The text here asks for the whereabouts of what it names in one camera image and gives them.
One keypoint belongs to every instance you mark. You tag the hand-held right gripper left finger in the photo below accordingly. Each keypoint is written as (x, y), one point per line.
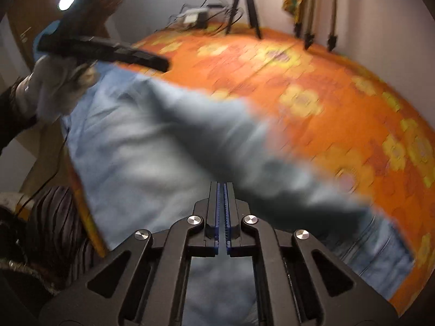
(219, 210)

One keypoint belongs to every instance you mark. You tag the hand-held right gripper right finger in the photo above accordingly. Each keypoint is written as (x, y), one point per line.
(229, 210)

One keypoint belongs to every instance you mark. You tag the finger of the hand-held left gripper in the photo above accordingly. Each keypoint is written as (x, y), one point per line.
(136, 56)

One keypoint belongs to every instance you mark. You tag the light blue denim pants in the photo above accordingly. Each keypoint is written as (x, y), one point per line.
(136, 149)

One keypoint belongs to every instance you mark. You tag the person's left forearm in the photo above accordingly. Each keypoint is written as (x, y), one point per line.
(13, 122)

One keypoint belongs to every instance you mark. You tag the person's left hand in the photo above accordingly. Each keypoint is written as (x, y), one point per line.
(54, 85)

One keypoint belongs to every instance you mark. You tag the white power strip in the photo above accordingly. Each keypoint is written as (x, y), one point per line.
(192, 17)

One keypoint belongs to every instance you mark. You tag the small black tripod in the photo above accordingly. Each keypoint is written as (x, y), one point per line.
(251, 3)

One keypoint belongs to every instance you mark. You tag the orange floral tablecloth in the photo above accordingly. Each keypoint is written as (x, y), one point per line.
(323, 74)

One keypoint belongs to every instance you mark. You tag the silver tripod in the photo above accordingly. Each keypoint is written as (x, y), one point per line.
(332, 23)

